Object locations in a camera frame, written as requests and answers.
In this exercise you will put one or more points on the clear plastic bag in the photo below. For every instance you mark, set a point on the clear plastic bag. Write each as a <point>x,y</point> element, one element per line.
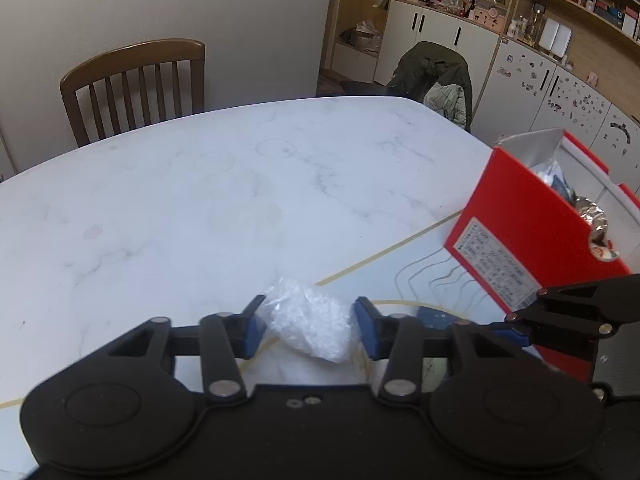
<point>310,320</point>

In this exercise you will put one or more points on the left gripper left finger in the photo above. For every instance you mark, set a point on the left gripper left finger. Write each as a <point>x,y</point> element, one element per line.
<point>224,339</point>

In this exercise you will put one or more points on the red white cardboard box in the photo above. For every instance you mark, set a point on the red white cardboard box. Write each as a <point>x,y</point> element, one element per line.
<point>516,236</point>

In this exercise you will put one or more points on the brown wooden chair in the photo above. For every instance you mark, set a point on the brown wooden chair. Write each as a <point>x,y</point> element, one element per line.
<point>136,86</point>

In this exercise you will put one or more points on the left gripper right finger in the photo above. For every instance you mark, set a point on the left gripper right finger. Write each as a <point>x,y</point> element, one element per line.
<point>399,341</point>

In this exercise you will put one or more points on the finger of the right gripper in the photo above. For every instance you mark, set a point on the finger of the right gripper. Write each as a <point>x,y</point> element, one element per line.
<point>511,332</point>
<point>588,310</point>

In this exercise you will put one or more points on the blue white wipes pack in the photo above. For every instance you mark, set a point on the blue white wipes pack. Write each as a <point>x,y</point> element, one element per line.
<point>550,172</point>

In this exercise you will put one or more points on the silver foil snack packet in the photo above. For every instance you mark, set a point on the silver foil snack packet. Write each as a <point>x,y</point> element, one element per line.
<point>594,216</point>

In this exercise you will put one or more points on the white wall cabinets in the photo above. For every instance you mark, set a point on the white wall cabinets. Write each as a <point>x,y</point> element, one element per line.
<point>533,64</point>

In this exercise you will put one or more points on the green jacket on chair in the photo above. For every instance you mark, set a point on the green jacket on chair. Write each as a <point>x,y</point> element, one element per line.
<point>438,78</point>

